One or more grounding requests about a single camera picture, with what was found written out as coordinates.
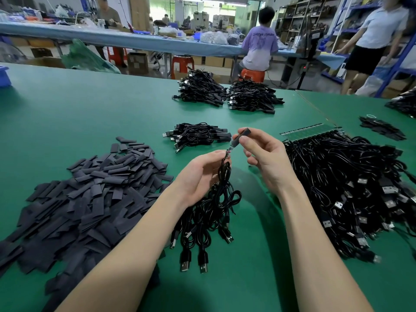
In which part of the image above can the person's left hand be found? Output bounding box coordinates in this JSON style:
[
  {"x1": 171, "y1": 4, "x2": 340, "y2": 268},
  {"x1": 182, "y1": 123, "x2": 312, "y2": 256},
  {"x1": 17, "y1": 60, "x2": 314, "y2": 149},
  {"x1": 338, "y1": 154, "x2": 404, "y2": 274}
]
[{"x1": 170, "y1": 149, "x2": 232, "y2": 208}]

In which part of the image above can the person's right hand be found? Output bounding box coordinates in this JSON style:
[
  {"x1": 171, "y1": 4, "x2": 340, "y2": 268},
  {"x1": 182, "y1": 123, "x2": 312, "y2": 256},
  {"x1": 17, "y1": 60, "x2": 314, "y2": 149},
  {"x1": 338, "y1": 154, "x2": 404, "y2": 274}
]
[{"x1": 233, "y1": 127, "x2": 303, "y2": 198}]

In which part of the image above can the black heat shrink sleeve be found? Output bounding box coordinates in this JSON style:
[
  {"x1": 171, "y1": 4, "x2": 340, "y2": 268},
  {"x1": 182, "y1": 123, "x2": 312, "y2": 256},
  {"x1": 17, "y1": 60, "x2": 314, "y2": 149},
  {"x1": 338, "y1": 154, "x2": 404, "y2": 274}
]
[{"x1": 230, "y1": 128, "x2": 252, "y2": 149}]

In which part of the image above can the heap of finished black cables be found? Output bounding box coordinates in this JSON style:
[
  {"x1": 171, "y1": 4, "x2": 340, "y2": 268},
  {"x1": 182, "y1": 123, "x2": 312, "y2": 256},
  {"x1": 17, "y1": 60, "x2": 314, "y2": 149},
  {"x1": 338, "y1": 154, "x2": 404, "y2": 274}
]
[{"x1": 162, "y1": 122, "x2": 233, "y2": 153}]

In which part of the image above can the joined bunch of black cables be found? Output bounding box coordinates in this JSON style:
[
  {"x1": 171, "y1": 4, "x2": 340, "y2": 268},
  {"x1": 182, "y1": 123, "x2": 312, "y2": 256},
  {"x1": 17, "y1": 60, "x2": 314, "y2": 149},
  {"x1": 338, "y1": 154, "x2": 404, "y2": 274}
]
[{"x1": 169, "y1": 159, "x2": 243, "y2": 273}]

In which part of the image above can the bundle of black cables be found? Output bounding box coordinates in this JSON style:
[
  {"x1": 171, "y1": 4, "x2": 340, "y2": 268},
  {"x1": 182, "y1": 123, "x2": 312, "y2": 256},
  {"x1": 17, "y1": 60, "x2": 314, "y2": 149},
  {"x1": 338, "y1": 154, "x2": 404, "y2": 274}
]
[
  {"x1": 172, "y1": 68, "x2": 230, "y2": 107},
  {"x1": 226, "y1": 78, "x2": 285, "y2": 114}
]

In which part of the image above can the large pile of black cables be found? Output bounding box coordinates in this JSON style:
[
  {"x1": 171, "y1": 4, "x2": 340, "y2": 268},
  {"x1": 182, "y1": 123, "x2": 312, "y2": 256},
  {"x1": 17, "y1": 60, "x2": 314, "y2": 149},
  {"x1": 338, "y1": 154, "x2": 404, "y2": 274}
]
[{"x1": 283, "y1": 128, "x2": 416, "y2": 264}]

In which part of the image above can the small bundle of cables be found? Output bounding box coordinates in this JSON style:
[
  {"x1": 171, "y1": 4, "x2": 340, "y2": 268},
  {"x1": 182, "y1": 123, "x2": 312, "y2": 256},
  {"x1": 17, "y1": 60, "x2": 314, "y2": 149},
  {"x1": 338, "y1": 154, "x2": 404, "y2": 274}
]
[{"x1": 359, "y1": 114, "x2": 407, "y2": 142}]

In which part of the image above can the pile of black sleeve strips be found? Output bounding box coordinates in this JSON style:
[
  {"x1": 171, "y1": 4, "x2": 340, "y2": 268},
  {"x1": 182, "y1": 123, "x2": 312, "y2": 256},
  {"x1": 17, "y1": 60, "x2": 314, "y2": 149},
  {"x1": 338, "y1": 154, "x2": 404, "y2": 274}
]
[{"x1": 0, "y1": 136, "x2": 175, "y2": 312}]

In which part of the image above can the huge heap of black cables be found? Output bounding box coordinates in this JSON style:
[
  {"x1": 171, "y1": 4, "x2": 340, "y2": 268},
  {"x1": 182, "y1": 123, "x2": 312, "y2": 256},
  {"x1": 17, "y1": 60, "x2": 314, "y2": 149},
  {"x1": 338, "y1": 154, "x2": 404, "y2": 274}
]
[{"x1": 385, "y1": 88, "x2": 416, "y2": 119}]

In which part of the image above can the person's right forearm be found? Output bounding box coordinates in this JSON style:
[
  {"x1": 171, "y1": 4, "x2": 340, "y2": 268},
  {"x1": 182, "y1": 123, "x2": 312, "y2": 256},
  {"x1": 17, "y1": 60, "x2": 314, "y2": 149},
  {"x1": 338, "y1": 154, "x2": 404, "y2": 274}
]
[{"x1": 279, "y1": 180, "x2": 374, "y2": 312}]

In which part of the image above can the person's left forearm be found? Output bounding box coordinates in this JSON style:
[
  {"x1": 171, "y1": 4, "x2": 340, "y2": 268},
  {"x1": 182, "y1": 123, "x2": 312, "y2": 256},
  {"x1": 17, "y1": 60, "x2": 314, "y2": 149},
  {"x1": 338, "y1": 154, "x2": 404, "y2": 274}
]
[{"x1": 57, "y1": 192, "x2": 196, "y2": 312}]

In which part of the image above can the orange plastic stool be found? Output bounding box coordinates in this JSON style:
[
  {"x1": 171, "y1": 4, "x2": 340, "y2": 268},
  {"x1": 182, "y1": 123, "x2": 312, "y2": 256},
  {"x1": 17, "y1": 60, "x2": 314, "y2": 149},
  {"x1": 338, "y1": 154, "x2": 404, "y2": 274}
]
[{"x1": 240, "y1": 68, "x2": 267, "y2": 84}]

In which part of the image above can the black tripod stand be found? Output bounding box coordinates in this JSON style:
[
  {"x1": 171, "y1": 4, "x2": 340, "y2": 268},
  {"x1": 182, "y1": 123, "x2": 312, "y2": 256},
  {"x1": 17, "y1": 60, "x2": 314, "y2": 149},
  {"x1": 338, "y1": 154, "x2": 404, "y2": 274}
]
[{"x1": 283, "y1": 16, "x2": 326, "y2": 90}]

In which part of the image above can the small upright cardboard box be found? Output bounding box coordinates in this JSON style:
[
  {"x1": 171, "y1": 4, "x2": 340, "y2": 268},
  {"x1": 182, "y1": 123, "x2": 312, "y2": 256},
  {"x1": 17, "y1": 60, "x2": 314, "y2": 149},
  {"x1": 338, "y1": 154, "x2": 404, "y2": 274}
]
[{"x1": 127, "y1": 52, "x2": 150, "y2": 74}]

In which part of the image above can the dark storage shelf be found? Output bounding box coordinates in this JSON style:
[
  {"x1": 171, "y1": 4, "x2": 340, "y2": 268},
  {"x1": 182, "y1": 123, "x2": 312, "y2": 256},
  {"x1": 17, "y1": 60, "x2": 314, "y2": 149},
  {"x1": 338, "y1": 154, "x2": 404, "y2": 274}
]
[{"x1": 276, "y1": 0, "x2": 339, "y2": 39}]

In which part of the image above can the green plastic bag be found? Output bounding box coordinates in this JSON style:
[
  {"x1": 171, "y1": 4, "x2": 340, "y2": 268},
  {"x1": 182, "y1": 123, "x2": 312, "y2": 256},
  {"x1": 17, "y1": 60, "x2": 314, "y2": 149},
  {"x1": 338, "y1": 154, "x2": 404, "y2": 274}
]
[{"x1": 60, "y1": 39, "x2": 122, "y2": 74}]

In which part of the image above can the blue metal shelving rack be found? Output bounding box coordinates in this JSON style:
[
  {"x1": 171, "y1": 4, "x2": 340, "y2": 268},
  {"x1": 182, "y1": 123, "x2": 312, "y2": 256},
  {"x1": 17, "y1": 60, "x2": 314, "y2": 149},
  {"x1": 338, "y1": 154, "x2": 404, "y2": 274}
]
[{"x1": 322, "y1": 0, "x2": 416, "y2": 98}]

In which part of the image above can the long blue work table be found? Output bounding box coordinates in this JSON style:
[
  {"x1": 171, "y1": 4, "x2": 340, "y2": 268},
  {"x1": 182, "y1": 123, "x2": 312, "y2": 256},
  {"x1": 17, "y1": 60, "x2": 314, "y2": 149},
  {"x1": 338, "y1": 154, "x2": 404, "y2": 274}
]
[{"x1": 0, "y1": 21, "x2": 348, "y2": 69}]

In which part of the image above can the open cardboard box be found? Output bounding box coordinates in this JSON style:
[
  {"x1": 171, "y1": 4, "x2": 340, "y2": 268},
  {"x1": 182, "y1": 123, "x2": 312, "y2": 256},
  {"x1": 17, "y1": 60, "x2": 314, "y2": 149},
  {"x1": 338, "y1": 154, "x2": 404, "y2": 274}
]
[{"x1": 26, "y1": 57, "x2": 66, "y2": 69}]

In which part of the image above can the blue plastic bin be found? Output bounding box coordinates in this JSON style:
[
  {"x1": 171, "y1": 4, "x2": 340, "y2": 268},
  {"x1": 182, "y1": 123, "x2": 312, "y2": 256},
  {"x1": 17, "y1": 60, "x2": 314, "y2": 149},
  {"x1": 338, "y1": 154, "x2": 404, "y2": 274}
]
[{"x1": 0, "y1": 66, "x2": 12, "y2": 88}]

